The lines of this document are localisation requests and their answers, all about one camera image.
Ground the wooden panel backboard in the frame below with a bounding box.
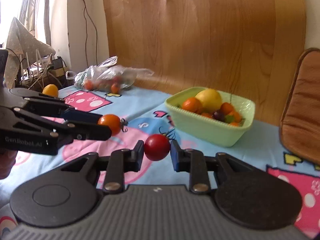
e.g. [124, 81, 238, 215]
[103, 0, 306, 125]

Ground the blue cartoon pig tablecloth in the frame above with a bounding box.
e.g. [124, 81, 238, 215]
[1, 86, 319, 238]

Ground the orange mandarin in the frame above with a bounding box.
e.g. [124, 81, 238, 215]
[181, 97, 203, 114]

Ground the black wall cable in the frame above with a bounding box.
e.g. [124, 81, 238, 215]
[79, 0, 99, 67]

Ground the red cherry tomato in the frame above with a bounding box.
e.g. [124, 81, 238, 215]
[144, 134, 170, 161]

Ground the patterned grey cloth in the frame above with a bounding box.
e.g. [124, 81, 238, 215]
[4, 18, 56, 88]

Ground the large yellow pear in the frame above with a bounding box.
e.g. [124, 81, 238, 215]
[195, 89, 222, 113]

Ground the clear plastic fruit bag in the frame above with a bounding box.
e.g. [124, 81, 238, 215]
[74, 56, 154, 92]

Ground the orange cherry tomato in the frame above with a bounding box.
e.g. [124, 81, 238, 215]
[98, 114, 122, 136]

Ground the yellow lemon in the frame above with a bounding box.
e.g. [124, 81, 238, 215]
[42, 84, 59, 98]

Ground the light green fruit bowl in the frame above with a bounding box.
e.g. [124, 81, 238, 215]
[164, 87, 255, 147]

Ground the brown seat cushion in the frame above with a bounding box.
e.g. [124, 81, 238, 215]
[279, 48, 319, 165]

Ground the person's left hand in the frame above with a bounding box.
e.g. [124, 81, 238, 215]
[0, 148, 17, 180]

